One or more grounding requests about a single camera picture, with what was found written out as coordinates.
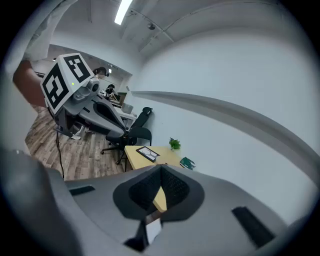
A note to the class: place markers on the black framed antler picture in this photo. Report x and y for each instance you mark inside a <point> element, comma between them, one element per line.
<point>148,153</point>

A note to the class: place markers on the green tissue pack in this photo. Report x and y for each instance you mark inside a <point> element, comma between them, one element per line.
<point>187,163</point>

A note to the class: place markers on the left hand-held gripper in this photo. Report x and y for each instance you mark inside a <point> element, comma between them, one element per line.
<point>67,100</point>

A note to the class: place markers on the person's left forearm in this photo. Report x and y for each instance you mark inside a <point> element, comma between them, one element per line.
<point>27,82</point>

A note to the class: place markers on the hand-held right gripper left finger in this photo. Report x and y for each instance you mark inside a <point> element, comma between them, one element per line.
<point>105,207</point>

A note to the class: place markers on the round ceiling sensor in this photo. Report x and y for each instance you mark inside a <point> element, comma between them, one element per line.
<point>150,26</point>

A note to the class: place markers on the black office chair with headrest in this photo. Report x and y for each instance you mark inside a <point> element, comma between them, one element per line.
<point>144,115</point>

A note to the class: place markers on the ceiling strip light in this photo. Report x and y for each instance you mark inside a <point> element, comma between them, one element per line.
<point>123,11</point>

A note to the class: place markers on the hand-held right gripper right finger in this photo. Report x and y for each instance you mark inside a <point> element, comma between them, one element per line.
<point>220,212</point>

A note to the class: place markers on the white desk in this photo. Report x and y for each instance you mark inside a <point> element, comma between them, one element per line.
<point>126,115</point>

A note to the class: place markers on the green leafy plant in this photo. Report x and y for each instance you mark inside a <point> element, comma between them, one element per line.
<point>175,144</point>

